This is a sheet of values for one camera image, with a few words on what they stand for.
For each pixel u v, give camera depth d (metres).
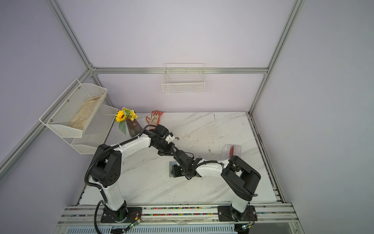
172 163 0.91
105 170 0.48
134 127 0.96
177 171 0.78
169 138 0.87
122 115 0.85
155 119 1.12
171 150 0.80
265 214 0.75
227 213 0.74
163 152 0.81
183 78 0.95
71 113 0.79
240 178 0.46
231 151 0.93
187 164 0.69
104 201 0.57
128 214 0.73
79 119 0.76
